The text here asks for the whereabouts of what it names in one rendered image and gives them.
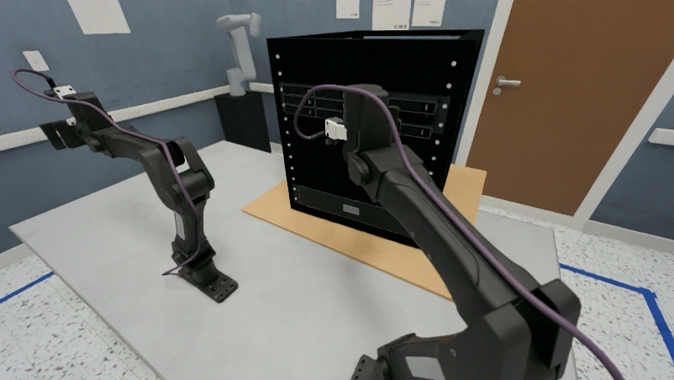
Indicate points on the tan flat board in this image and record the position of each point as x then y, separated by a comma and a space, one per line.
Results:
463, 188

